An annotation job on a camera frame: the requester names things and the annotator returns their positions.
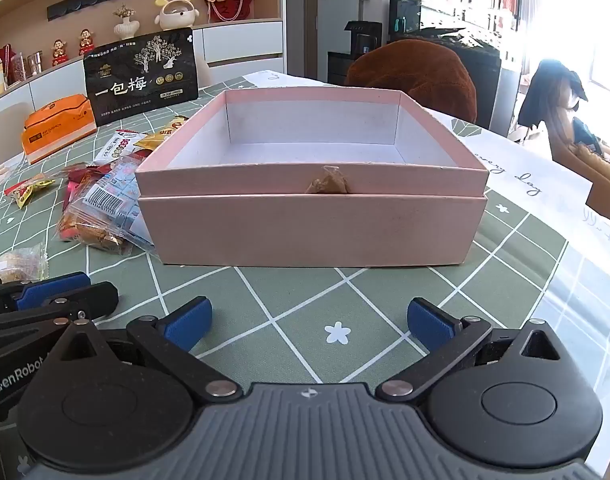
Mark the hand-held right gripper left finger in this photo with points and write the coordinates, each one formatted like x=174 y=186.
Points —
x=190 y=325

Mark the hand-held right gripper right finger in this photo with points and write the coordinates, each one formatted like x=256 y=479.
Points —
x=430 y=322

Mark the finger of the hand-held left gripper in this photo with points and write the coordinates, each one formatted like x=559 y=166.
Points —
x=50 y=291
x=95 y=297

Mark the clear cracker packet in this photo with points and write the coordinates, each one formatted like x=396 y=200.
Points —
x=15 y=262

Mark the red brown snack packet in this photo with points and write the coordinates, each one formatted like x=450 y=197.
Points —
x=92 y=235

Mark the yellow red snack packet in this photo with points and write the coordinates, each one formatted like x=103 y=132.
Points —
x=27 y=190

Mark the clear packet of blue candy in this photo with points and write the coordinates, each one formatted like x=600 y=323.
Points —
x=117 y=195

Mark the pink cardboard box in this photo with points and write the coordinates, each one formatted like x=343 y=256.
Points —
x=235 y=180

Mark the green checked tablecloth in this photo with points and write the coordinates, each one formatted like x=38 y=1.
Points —
x=285 y=300

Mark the white red snack packet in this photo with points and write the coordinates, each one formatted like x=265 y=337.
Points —
x=117 y=147

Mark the orange cardboard box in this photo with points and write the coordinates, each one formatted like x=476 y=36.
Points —
x=55 y=130

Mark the cream chair back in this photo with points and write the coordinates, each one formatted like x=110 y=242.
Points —
x=7 y=132

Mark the orange yellow snack packet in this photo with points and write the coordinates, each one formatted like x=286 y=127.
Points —
x=162 y=135

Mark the black snack bag tree print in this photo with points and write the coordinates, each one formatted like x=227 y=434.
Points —
x=135 y=85

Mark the tan leather chair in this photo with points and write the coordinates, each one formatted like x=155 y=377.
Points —
x=600 y=185

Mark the glass jar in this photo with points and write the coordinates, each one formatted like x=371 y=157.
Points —
x=35 y=64
x=18 y=67

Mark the red tassel ornament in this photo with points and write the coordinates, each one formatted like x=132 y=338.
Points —
x=6 y=60

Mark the red gold figurine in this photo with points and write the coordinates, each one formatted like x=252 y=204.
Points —
x=86 y=44
x=60 y=54

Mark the blue cloth item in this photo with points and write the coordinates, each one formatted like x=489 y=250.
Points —
x=587 y=135

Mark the brown fuzzy chair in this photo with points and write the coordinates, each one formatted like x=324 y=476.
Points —
x=410 y=75

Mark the dark jacket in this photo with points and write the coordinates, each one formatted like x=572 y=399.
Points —
x=547 y=90

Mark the black low cabinet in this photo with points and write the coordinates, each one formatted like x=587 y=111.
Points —
x=339 y=67

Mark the white vase with flowers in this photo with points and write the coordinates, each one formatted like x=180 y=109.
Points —
x=125 y=25

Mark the white sideboard cabinet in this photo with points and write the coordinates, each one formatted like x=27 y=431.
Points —
x=235 y=45

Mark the black countertop appliance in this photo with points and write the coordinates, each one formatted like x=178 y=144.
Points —
x=364 y=39

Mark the white bunny ornament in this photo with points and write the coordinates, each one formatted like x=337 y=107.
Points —
x=175 y=12

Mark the black box teal marks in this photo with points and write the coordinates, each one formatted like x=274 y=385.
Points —
x=405 y=17

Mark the black wall rack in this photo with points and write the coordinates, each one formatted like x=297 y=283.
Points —
x=92 y=2

